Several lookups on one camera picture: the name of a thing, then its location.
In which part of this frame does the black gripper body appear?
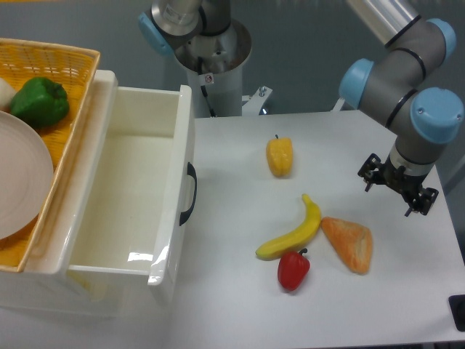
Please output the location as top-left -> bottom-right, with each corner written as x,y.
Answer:
380,159 -> 426,197

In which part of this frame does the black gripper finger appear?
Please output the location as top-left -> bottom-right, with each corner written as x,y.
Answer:
404,187 -> 439,217
357,153 -> 384,192

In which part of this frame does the orange triangle bread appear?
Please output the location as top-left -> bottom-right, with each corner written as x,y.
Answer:
320,217 -> 373,275

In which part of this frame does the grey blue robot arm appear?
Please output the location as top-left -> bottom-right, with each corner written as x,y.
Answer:
138,1 -> 464,214

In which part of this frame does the yellow bell pepper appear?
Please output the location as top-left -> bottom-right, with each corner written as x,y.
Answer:
266,135 -> 294,177

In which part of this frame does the black object at table edge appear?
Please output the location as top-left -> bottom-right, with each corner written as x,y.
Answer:
448,294 -> 465,332

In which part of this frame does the yellow banana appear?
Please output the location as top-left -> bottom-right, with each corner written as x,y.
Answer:
255,193 -> 322,260

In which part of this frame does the red bell pepper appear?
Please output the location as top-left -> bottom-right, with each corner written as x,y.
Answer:
277,248 -> 311,292

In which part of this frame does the white open drawer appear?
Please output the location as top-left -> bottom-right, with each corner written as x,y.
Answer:
67,84 -> 197,306

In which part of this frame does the yellow woven basket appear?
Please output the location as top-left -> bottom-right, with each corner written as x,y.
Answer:
1,38 -> 100,273

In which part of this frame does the green bell pepper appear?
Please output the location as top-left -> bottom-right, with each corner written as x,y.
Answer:
10,77 -> 70,129

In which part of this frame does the pink ceramic plate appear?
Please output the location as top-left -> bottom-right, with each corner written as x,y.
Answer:
1,112 -> 54,238

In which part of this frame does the white round vegetable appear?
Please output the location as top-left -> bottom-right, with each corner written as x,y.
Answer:
0,78 -> 17,113

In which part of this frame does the white metal bracket with bolts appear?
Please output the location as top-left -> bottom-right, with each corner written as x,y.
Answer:
242,86 -> 273,117

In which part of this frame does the black drawer handle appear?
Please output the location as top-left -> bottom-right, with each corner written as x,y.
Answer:
179,162 -> 198,226

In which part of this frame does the black cable on pedestal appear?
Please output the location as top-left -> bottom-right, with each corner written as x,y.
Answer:
195,56 -> 218,119

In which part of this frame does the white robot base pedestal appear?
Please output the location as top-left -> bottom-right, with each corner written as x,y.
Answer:
175,20 -> 251,118

